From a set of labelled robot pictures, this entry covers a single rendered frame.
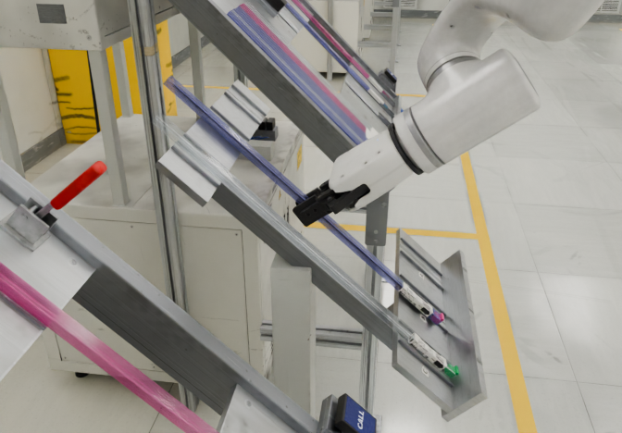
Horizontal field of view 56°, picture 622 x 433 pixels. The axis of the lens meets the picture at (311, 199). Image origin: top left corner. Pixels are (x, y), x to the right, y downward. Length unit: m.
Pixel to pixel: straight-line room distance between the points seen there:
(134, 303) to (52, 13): 0.93
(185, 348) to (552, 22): 0.48
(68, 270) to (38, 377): 1.48
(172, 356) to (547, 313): 1.79
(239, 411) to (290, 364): 0.36
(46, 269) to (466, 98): 0.47
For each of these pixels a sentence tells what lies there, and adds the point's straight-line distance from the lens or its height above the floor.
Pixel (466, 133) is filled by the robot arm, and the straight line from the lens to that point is 0.71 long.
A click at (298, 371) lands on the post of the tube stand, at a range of 0.97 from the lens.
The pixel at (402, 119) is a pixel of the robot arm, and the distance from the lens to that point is 0.73.
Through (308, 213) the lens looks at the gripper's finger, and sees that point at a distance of 0.79.
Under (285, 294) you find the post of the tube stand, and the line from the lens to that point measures 0.88.
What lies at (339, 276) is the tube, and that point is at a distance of 0.74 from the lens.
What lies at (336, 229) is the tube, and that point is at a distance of 0.81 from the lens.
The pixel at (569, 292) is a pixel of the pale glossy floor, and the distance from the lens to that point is 2.41.
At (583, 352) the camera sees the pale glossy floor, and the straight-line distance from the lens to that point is 2.14.
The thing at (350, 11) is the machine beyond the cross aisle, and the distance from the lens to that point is 4.83.
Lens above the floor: 1.28
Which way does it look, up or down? 27 degrees down
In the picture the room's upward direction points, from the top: straight up
